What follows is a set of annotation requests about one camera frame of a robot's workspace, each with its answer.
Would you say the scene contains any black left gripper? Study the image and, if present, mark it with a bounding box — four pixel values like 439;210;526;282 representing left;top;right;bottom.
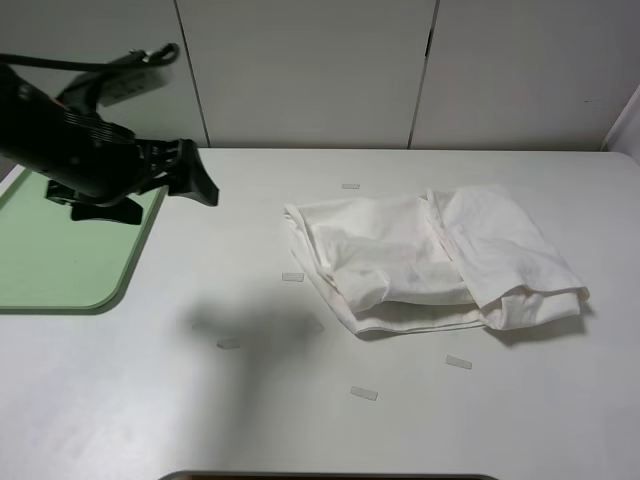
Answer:
1;94;219;225

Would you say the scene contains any white short sleeve t-shirt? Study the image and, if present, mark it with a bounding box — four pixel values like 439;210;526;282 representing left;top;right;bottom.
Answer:
284;187;589;336

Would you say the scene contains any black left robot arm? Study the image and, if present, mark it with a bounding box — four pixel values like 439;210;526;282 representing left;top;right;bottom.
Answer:
1;65;219;225

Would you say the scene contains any light green plastic tray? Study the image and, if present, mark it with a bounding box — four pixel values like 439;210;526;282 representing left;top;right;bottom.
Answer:
1;170;165;314

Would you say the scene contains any clear tape marker middle left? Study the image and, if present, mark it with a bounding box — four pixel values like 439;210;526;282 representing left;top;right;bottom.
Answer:
281;272;305;282

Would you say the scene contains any clear tape marker lower left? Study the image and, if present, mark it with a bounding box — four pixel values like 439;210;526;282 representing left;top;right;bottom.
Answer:
216;338;242;350

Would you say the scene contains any clear tape marker bottom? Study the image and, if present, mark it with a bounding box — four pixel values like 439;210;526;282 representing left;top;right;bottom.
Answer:
350;386;378;401

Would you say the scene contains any clear tape marker lower right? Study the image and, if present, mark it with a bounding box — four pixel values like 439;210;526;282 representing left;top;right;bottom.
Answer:
445;355;473;370

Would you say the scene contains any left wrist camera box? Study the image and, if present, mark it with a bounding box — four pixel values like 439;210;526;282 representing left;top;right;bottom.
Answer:
56;69;171;111

